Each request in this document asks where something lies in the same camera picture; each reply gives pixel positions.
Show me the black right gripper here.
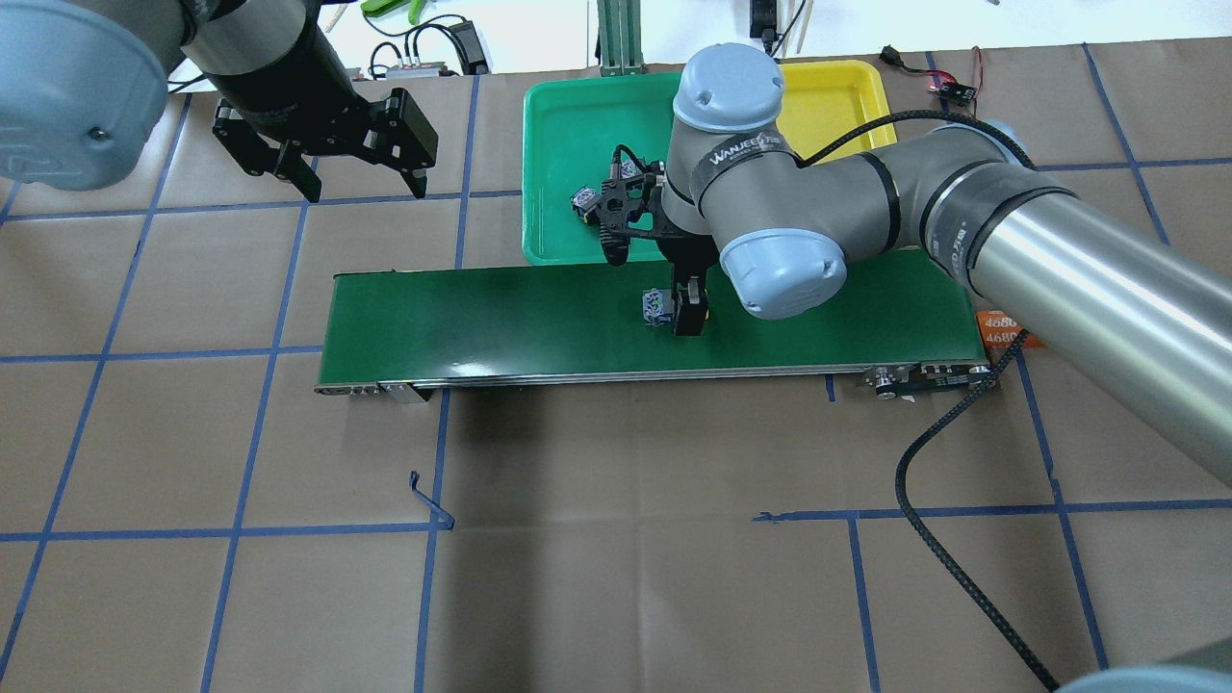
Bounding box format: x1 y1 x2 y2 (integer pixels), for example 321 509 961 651
598 159 719 338

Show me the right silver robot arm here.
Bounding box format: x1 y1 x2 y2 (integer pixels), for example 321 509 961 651
570 43 1231 692

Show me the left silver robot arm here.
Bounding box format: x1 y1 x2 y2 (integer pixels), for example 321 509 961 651
1 1 437 202

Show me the green plastic tray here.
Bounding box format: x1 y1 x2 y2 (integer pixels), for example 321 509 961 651
521 73 680 265

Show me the wooden chopstick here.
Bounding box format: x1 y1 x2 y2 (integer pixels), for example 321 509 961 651
320 0 351 35

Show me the black braided cable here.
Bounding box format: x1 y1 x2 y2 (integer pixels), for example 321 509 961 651
894 327 1060 693

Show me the black power adapter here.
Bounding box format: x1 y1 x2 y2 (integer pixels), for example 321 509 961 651
448 18 490 75

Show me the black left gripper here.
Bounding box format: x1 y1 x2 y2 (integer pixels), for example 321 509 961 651
209 23 440 203

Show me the yellow plastic tray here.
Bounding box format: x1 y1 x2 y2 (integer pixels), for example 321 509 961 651
776 59 890 158

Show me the small red circuit board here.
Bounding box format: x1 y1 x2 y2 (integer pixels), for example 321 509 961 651
930 73 979 107

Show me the green plastic clip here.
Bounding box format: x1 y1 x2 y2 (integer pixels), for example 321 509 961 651
359 0 437 27

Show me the aluminium frame post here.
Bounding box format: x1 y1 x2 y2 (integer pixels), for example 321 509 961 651
598 0 646 76

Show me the green conveyor belt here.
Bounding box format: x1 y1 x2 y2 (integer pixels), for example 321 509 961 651
315 250 987 400

